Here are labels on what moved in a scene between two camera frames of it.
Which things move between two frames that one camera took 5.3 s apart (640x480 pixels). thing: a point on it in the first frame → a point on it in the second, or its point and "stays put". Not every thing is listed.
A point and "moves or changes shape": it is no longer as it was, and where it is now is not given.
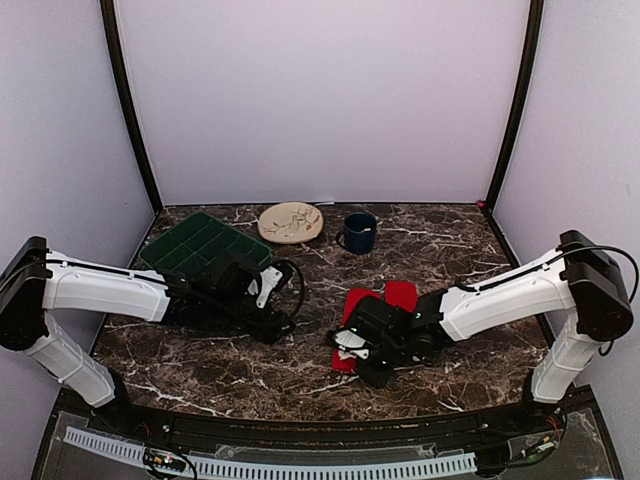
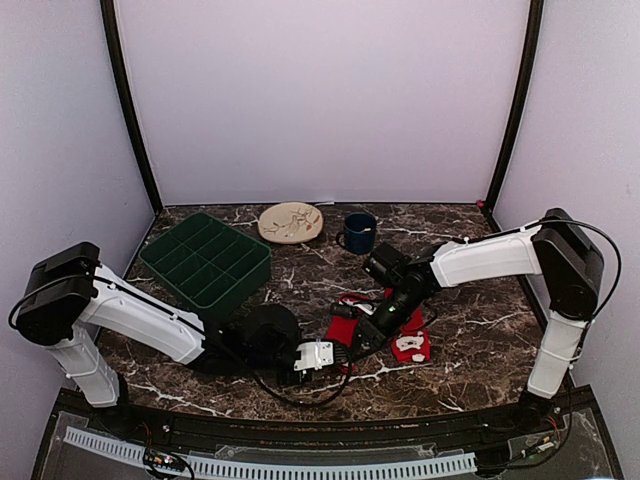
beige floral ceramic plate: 290,222 stays put
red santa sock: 403,294 moves or changes shape
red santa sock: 344,361 moves or changes shape
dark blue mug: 359,234 stays put
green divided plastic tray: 199,241 stays put
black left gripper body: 227,311 → 259,362
